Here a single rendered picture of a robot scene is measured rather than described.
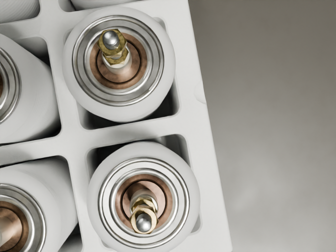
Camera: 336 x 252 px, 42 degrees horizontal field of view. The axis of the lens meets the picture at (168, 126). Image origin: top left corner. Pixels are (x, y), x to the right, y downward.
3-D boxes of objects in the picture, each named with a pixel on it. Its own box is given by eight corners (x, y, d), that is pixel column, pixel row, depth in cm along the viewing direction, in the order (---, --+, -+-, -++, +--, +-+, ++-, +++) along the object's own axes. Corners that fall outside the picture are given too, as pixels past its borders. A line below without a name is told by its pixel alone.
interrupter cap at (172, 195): (103, 253, 36) (103, 255, 36) (92, 162, 36) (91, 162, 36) (194, 240, 37) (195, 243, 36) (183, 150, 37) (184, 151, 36)
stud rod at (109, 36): (120, 66, 35) (114, 48, 27) (109, 61, 35) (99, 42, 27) (125, 55, 35) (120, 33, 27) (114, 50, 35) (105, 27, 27)
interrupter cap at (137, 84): (143, 121, 37) (143, 121, 36) (58, 85, 36) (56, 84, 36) (178, 38, 37) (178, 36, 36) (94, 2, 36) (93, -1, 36)
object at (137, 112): (147, 135, 54) (149, 137, 36) (75, 105, 54) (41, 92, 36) (177, 64, 55) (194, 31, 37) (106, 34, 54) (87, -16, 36)
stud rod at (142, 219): (136, 210, 35) (135, 232, 27) (138, 198, 35) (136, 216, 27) (149, 212, 35) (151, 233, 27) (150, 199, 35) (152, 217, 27)
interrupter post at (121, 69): (126, 80, 37) (124, 75, 33) (99, 69, 36) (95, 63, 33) (137, 54, 37) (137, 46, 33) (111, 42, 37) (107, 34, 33)
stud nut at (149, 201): (129, 218, 33) (129, 220, 32) (132, 196, 33) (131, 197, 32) (155, 221, 33) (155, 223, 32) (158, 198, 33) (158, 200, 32)
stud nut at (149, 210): (127, 229, 29) (127, 232, 28) (130, 204, 29) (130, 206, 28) (157, 232, 29) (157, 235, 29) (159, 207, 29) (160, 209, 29)
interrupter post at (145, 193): (131, 218, 36) (130, 226, 33) (127, 189, 36) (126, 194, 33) (160, 214, 37) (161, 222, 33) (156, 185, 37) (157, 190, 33)
